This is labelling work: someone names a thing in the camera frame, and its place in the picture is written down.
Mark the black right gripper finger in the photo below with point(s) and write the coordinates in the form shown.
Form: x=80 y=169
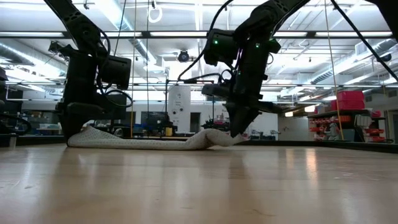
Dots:
x=250 y=116
x=236 y=121

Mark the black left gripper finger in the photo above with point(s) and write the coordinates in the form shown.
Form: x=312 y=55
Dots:
x=76 y=127
x=66 y=132

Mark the grey waffle microfiber towel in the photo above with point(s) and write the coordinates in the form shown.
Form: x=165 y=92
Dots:
x=140 y=143

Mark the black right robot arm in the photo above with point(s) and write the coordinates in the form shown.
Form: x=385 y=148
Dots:
x=264 y=18

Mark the black background robot arm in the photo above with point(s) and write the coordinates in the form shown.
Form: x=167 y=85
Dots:
x=214 y=124

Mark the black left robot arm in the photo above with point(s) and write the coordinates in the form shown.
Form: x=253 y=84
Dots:
x=77 y=25

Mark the black ceiling mounted device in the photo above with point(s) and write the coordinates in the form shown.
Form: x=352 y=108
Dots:
x=54 y=46

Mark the yellow container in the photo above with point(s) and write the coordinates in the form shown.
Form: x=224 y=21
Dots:
x=168 y=132

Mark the black overhead light bar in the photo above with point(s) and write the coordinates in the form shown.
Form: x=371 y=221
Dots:
x=31 y=33

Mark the black storage shelf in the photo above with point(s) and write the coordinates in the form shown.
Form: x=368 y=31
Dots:
x=339 y=112

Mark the red storage bins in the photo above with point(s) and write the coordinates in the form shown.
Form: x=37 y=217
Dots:
x=348 y=99

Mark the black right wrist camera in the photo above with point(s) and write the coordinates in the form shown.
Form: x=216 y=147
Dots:
x=216 y=90

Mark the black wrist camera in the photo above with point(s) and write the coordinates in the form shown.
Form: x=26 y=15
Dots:
x=116 y=107
x=216 y=90

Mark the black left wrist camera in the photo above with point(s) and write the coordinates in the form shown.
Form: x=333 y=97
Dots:
x=116 y=107

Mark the white cylindrical post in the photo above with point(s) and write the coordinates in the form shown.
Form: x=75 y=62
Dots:
x=12 y=141

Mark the black ceiling dome camera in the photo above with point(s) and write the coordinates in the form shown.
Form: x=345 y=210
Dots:
x=183 y=56

